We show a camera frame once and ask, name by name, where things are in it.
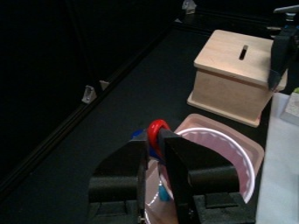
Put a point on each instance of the grey metal frame bracket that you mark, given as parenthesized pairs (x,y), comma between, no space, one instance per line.
(89,94)
(190,5)

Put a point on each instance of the pink plastic tray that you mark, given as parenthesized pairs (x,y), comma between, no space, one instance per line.
(198,121)

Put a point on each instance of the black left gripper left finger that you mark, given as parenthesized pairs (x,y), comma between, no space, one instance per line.
(117,180)

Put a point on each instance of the blue tape piece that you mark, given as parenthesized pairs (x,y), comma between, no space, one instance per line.
(163,194)

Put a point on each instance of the red plastic toy knife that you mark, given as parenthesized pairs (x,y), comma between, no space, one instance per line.
(153,137)

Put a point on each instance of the white cutting board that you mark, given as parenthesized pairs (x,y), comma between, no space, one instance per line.
(281,175)

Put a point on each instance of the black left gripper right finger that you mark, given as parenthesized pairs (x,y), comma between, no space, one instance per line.
(194,169)

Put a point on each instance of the red plastic cup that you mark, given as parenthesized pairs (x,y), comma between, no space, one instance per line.
(234,163)

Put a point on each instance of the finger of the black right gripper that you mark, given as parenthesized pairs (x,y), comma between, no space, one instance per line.
(282,55)

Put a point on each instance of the wooden box with slot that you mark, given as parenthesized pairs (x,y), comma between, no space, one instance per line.
(226,90)

